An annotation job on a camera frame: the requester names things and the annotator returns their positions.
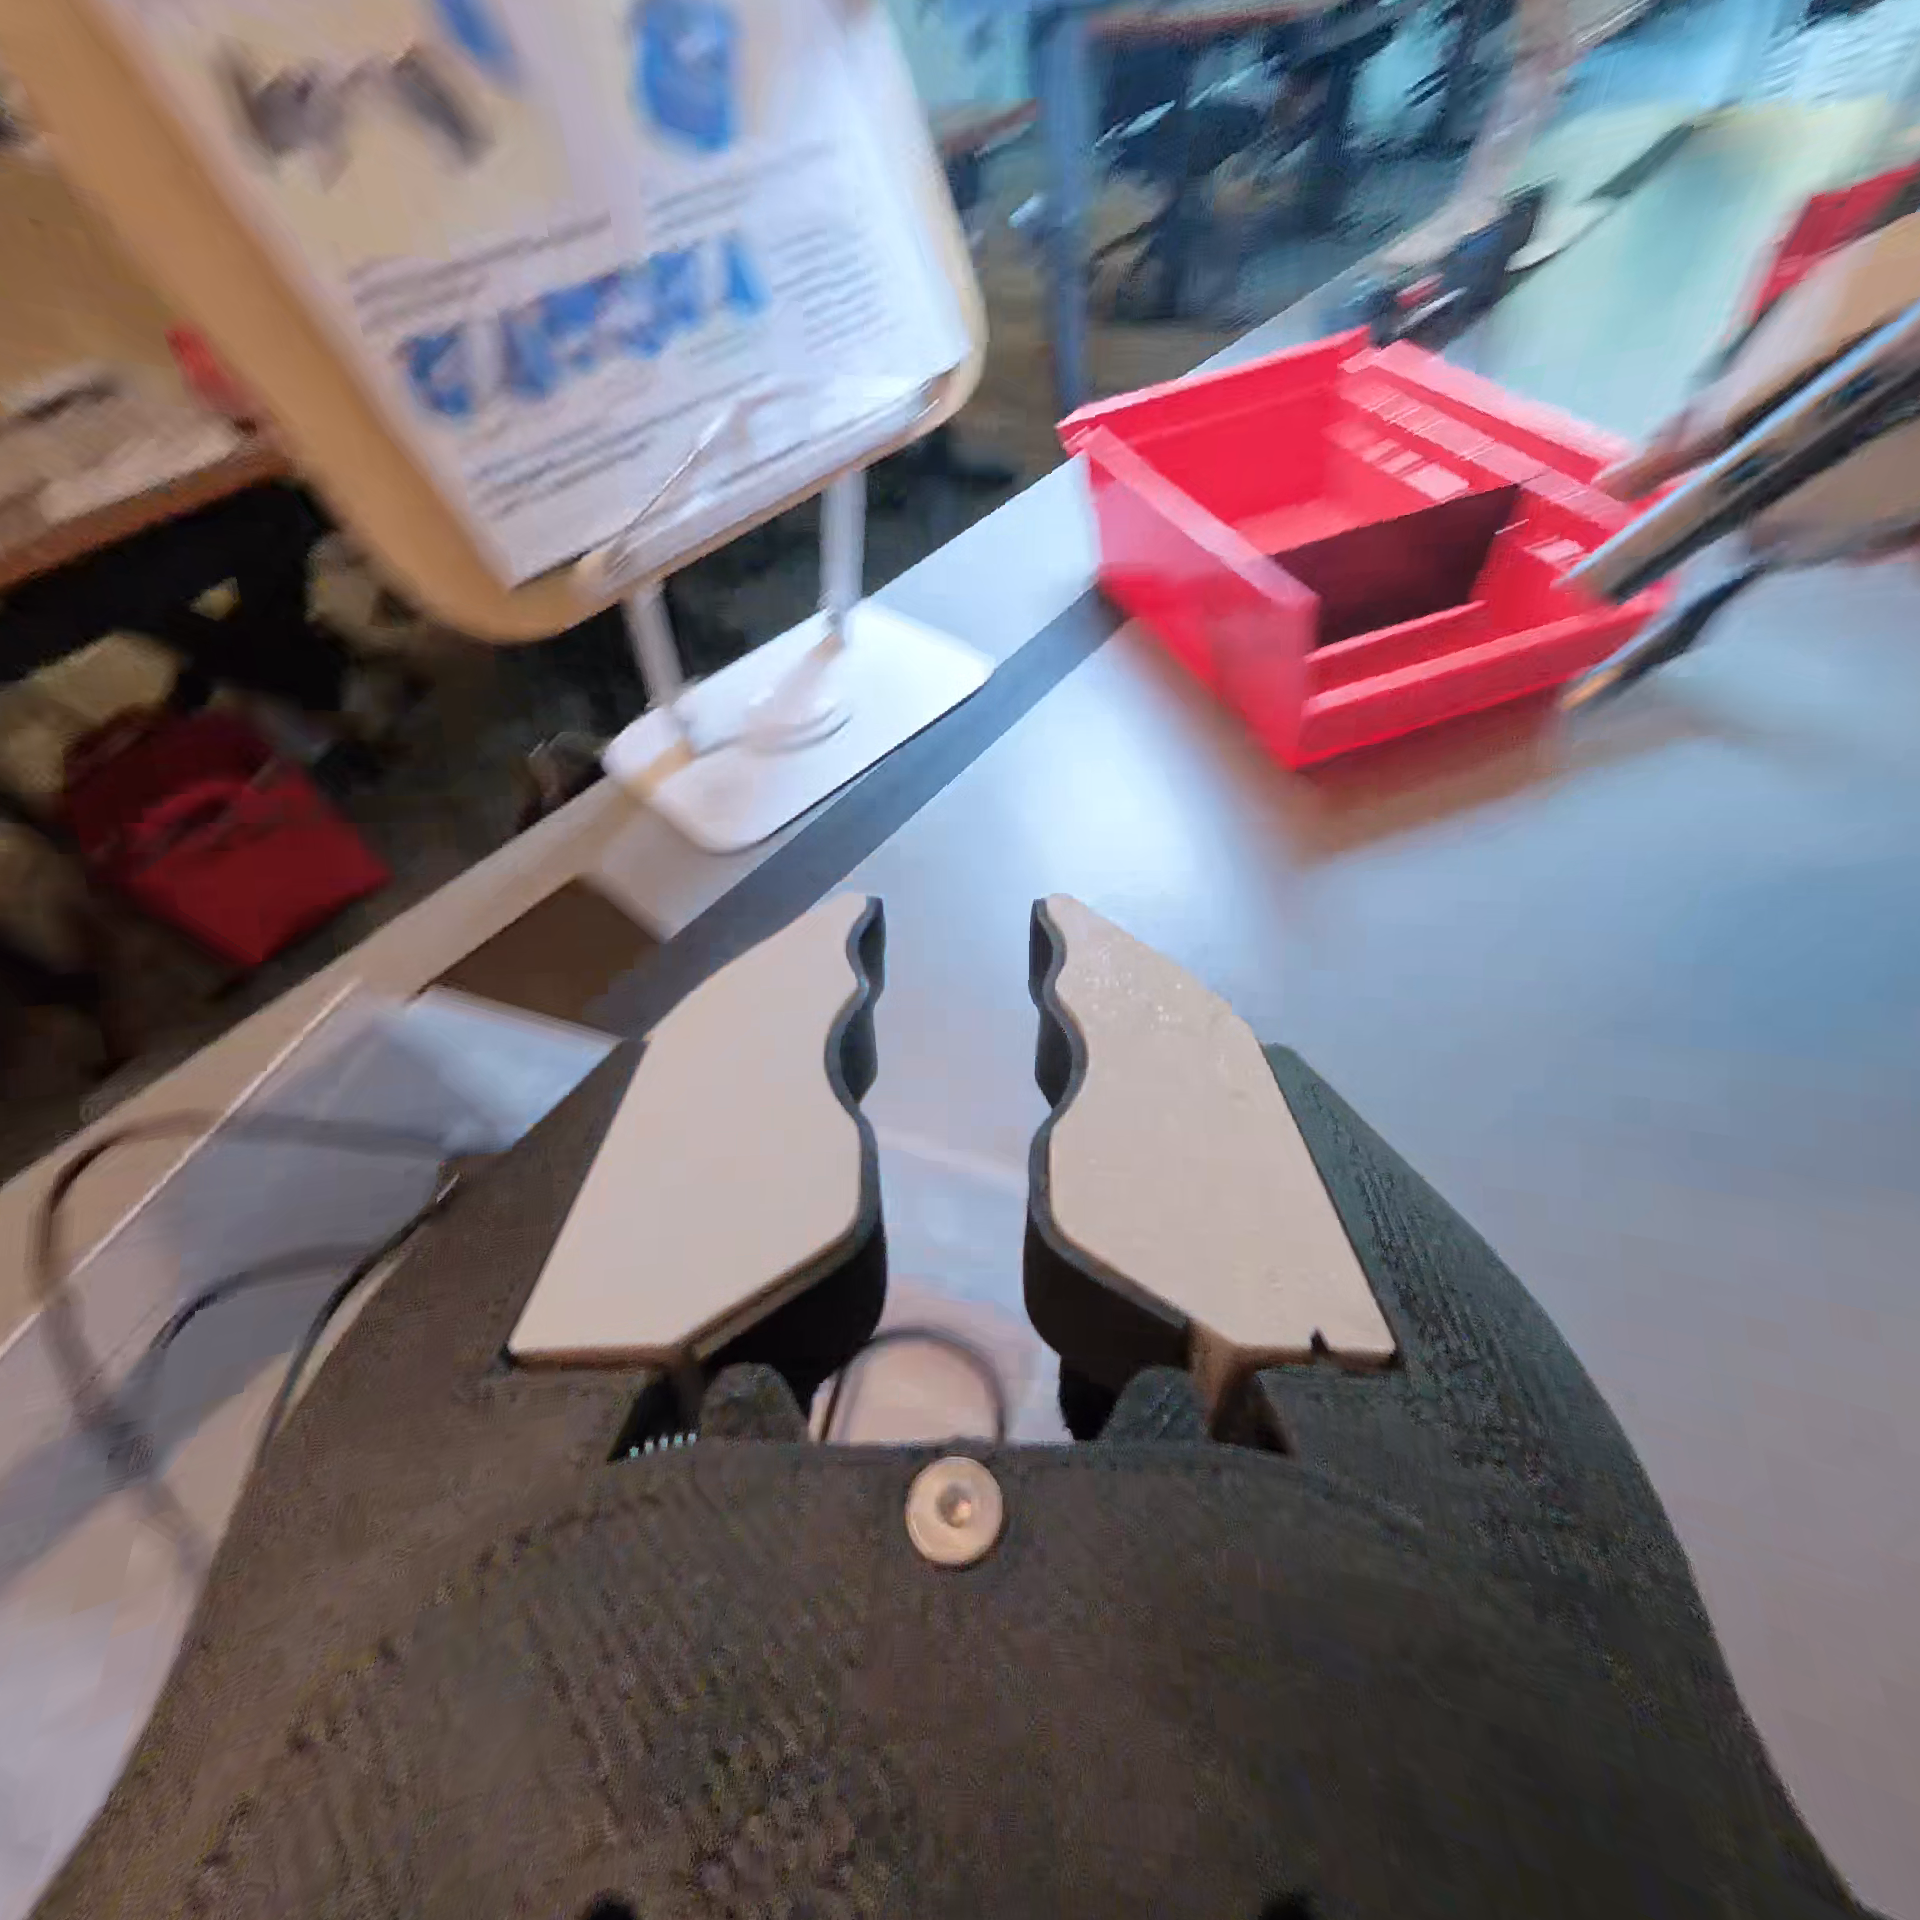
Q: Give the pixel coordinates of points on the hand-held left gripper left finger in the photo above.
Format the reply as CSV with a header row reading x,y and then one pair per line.
x,y
706,1185

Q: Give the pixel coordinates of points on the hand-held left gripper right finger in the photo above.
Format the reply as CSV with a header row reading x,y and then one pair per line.
x,y
1199,1185

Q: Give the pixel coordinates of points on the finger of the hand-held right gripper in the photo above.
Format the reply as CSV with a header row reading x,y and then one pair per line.
x,y
1859,519
1830,315

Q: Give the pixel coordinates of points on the grey slim USB hub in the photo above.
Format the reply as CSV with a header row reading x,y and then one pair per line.
x,y
1725,503

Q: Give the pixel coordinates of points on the clear plastic bin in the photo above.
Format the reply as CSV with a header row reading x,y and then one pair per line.
x,y
301,1108

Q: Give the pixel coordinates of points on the red plastic bin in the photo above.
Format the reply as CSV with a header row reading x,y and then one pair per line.
x,y
1199,599
1846,224

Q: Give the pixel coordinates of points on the black bin divider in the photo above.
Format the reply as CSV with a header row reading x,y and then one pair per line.
x,y
1394,577

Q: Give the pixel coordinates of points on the grey panel on stand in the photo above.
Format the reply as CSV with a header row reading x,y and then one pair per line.
x,y
1068,224

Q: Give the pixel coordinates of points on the instruction sheet on stand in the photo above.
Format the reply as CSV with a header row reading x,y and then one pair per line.
x,y
599,301

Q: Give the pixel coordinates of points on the wooden background table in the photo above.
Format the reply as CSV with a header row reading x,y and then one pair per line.
x,y
121,510

